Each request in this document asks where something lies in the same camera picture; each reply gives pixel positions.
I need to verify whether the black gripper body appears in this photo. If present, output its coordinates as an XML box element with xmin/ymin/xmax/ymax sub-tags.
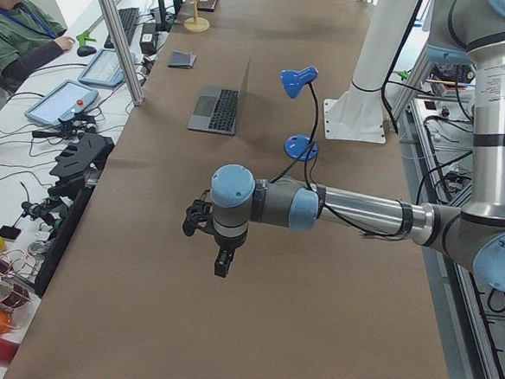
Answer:
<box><xmin>214</xmin><ymin>233</ymin><xmax>246</xmax><ymax>253</ymax></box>

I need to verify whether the grey laptop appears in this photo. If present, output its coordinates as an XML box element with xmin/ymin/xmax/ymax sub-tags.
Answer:
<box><xmin>188</xmin><ymin>59</ymin><xmax>251</xmax><ymax>136</ymax></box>

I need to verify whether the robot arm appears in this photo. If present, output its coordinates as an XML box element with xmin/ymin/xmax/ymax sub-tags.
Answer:
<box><xmin>206</xmin><ymin>0</ymin><xmax>505</xmax><ymax>292</ymax></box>

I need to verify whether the blue desk lamp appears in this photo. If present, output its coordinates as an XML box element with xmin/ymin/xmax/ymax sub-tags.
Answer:
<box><xmin>279</xmin><ymin>66</ymin><xmax>320</xmax><ymax>163</ymax></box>

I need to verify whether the black slotted rack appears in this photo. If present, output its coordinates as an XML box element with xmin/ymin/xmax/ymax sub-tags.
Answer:
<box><xmin>49</xmin><ymin>133</ymin><xmax>115</xmax><ymax>182</ymax></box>

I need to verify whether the folded grey cloth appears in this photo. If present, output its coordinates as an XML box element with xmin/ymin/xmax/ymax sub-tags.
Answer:
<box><xmin>168</xmin><ymin>50</ymin><xmax>197</xmax><ymax>69</ymax></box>

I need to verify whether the small black square pad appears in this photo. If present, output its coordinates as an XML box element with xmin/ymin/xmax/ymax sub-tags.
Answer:
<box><xmin>0</xmin><ymin>225</ymin><xmax>22</xmax><ymax>241</ymax></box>

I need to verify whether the blue teach pendant far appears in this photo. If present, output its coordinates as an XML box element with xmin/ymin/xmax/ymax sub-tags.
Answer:
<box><xmin>78</xmin><ymin>48</ymin><xmax>125</xmax><ymax>88</ymax></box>

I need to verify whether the blue teach pendant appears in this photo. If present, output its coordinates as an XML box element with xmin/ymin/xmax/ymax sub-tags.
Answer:
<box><xmin>24</xmin><ymin>80</ymin><xmax>99</xmax><ymax>126</ymax></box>
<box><xmin>78</xmin><ymin>48</ymin><xmax>125</xmax><ymax>88</ymax></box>

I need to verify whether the blue teach pendant near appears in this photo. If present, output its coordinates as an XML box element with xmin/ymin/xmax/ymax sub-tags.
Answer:
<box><xmin>24</xmin><ymin>80</ymin><xmax>99</xmax><ymax>126</ymax></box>

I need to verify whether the wooden stand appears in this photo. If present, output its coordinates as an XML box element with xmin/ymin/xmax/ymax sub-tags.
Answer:
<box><xmin>183</xmin><ymin>0</ymin><xmax>210</xmax><ymax>33</ymax></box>

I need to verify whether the black power adapter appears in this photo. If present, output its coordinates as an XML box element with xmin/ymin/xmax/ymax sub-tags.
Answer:
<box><xmin>139</xmin><ymin>22</ymin><xmax>158</xmax><ymax>55</ymax></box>

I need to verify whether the black computer mouse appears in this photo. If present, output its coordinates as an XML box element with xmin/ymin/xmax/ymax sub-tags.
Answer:
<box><xmin>76</xmin><ymin>45</ymin><xmax>97</xmax><ymax>57</ymax></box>

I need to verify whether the black tray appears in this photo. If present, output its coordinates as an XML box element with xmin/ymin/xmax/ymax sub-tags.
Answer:
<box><xmin>197</xmin><ymin>0</ymin><xmax>219</xmax><ymax>12</ymax></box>

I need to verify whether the black keyboard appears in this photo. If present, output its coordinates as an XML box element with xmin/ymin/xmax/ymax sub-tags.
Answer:
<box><xmin>118</xmin><ymin>7</ymin><xmax>139</xmax><ymax>46</ymax></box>

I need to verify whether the green clamp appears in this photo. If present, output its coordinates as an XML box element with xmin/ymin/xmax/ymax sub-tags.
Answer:
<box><xmin>76</xmin><ymin>30</ymin><xmax>97</xmax><ymax>47</ymax></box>

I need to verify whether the seated person in green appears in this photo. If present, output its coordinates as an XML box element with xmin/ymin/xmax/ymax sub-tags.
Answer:
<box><xmin>0</xmin><ymin>0</ymin><xmax>75</xmax><ymax>92</ymax></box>

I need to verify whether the black lamp cable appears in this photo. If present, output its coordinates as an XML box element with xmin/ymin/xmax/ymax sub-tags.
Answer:
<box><xmin>269</xmin><ymin>132</ymin><xmax>322</xmax><ymax>193</ymax></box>

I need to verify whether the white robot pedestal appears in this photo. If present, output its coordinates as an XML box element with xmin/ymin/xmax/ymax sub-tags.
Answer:
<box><xmin>323</xmin><ymin>0</ymin><xmax>424</xmax><ymax>144</ymax></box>

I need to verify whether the aluminium frame post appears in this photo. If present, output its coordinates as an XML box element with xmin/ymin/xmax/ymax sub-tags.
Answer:
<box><xmin>98</xmin><ymin>0</ymin><xmax>144</xmax><ymax>106</ymax></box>

